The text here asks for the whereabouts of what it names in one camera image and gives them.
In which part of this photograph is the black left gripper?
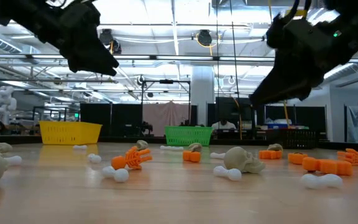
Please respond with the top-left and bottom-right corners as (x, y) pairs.
(47, 0), (120, 77)

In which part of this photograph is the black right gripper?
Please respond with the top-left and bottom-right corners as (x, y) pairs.
(249, 16), (354, 106)

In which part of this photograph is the black plastic basket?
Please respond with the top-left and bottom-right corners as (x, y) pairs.
(265, 128), (319, 149)

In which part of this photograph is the black equipment cabinet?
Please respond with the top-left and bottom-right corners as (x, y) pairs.
(214, 96), (255, 138)

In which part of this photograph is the black partition panel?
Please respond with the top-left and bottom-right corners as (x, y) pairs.
(79, 103), (143, 138)

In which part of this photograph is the person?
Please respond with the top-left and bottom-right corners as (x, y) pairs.
(212, 119), (238, 131)

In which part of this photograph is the yellow plastic basket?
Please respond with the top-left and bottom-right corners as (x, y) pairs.
(39, 120), (103, 146)

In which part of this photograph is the white structural column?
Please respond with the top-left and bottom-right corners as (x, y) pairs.
(190, 65), (216, 127)

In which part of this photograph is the long ceiling light strip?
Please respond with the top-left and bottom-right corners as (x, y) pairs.
(0, 53), (358, 63)

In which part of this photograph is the pink curtain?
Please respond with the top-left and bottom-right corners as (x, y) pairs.
(142, 101), (191, 137)

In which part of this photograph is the green skull right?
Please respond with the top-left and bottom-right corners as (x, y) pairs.
(135, 139), (149, 151)

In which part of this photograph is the white robot figure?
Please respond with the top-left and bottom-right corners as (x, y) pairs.
(0, 86), (18, 126)

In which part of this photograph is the green plastic basket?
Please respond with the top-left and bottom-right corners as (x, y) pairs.
(164, 125), (214, 147)

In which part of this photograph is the orange bone centre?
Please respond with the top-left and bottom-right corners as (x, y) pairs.
(182, 150), (202, 164)

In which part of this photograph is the long black hanging cable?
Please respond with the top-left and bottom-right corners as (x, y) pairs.
(229, 0), (244, 141)

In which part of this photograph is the small yellow cable tag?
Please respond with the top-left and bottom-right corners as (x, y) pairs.
(284, 8), (308, 20)

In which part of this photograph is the thin black hanging cable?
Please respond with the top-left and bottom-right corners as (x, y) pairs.
(215, 0), (221, 103)

